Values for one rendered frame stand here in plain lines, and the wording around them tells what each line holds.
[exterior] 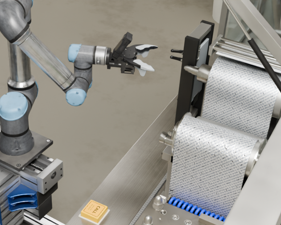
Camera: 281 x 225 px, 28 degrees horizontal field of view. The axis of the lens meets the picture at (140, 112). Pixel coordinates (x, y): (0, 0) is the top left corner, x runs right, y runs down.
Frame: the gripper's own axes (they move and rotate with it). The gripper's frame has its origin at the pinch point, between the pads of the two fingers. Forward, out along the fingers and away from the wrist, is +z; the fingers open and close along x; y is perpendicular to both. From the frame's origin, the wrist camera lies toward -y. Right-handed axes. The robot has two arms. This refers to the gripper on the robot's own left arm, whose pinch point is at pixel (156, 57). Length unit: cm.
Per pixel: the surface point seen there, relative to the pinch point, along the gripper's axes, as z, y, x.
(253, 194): 23, -57, 110
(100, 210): -14, 23, 59
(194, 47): 13.3, -20.1, 18.2
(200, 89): 18.1, 5.2, 10.6
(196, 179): 18, 1, 59
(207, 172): 20, -3, 60
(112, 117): -30, 139, -103
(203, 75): 17.1, -14.7, 25.9
